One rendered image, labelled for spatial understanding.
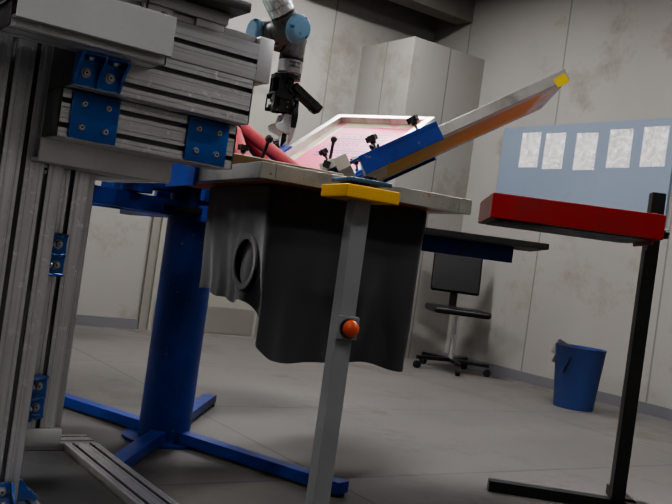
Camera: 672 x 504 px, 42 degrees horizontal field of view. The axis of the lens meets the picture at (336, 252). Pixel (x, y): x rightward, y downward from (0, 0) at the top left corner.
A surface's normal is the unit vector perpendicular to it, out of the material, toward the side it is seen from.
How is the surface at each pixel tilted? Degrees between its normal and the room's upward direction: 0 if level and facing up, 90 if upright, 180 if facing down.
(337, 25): 90
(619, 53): 90
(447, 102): 90
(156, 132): 90
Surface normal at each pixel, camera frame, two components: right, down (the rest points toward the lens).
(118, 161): 0.57, 0.07
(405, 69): -0.81, -0.11
